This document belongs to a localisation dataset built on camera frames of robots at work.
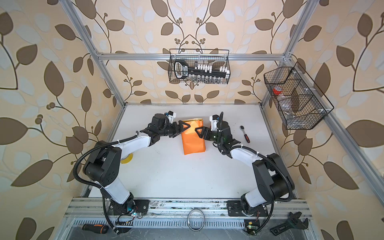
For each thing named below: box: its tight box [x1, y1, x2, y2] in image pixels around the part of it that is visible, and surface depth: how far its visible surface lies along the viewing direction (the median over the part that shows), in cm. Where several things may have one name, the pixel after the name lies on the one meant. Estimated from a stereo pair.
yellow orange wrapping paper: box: [181, 118, 206, 155], surface depth 90 cm
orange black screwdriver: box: [82, 224, 109, 234], surface depth 69 cm
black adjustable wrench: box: [270, 211, 309, 236], surface depth 71 cm
